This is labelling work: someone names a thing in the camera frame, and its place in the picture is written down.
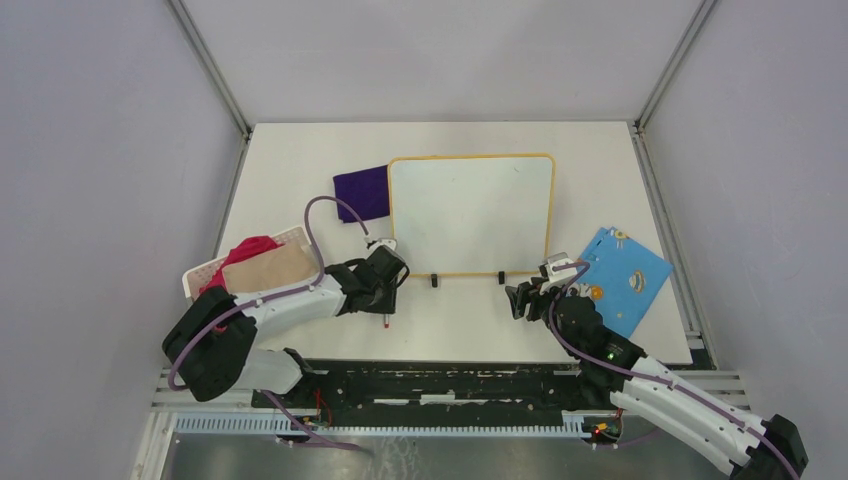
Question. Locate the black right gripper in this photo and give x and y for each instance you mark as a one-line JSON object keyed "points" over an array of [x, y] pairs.
{"points": [[529, 294]]}

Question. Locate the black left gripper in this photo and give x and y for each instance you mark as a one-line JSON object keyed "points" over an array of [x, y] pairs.
{"points": [[388, 304]]}

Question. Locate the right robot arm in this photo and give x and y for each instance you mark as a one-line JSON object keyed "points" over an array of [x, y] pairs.
{"points": [[738, 444]]}

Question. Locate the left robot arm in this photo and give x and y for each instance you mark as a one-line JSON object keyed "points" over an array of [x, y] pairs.
{"points": [[216, 345]]}

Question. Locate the yellow framed whiteboard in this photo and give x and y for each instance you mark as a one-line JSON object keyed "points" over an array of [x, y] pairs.
{"points": [[472, 215]]}

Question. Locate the beige cloth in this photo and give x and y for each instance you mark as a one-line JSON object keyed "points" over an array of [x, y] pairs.
{"points": [[281, 267]]}

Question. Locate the purple cloth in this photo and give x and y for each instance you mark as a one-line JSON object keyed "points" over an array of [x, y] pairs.
{"points": [[365, 191]]}

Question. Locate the blue cartoon print cloth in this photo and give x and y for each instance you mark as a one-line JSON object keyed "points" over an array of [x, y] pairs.
{"points": [[623, 279]]}

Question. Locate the red cloth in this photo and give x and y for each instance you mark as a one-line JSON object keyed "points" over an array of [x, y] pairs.
{"points": [[245, 250]]}

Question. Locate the white plastic basket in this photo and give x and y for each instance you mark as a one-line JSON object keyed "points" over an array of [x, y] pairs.
{"points": [[197, 277]]}

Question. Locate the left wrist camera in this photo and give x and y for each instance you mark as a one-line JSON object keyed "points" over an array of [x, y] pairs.
{"points": [[373, 244]]}

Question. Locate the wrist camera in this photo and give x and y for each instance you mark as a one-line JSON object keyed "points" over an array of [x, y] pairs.
{"points": [[373, 244], [561, 265]]}

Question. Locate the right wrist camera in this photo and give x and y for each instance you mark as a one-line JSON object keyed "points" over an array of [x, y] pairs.
{"points": [[561, 265]]}

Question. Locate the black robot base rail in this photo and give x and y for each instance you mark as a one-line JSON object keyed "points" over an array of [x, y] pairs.
{"points": [[443, 394]]}

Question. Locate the white slotted cable duct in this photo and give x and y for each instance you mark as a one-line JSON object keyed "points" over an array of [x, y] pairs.
{"points": [[278, 424]]}

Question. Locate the left aluminium frame post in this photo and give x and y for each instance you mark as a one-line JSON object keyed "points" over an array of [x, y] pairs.
{"points": [[214, 74]]}

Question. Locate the grey aluminium frame post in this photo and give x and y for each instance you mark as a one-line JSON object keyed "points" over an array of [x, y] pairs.
{"points": [[696, 24]]}

